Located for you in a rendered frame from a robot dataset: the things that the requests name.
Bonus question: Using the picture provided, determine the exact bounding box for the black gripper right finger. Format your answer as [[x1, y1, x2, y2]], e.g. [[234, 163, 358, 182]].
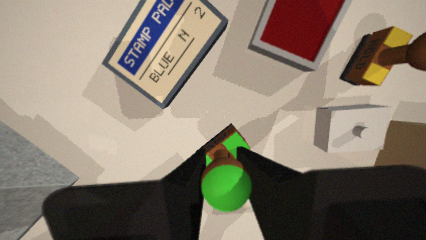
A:
[[236, 146, 426, 240]]

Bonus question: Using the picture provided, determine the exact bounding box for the red ink pad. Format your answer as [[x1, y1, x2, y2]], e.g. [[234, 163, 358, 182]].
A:
[[247, 0, 352, 72]]

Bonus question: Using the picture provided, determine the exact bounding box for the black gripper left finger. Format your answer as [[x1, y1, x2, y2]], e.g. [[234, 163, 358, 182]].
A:
[[42, 149, 206, 240]]

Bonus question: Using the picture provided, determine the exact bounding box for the tan rectangular box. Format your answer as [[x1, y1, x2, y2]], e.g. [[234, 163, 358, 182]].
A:
[[374, 120, 426, 170]]

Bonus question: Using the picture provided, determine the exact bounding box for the yellow rubber stamp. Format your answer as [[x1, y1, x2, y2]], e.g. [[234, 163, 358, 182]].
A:
[[340, 26, 426, 86]]

